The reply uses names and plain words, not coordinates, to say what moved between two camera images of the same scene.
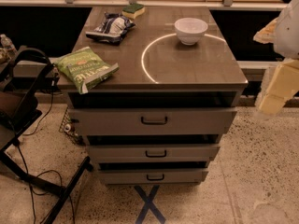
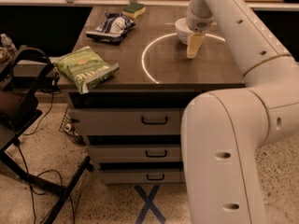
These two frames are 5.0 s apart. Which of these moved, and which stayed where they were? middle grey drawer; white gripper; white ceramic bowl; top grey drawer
Moved: white gripper
Stayed: middle grey drawer; white ceramic bowl; top grey drawer
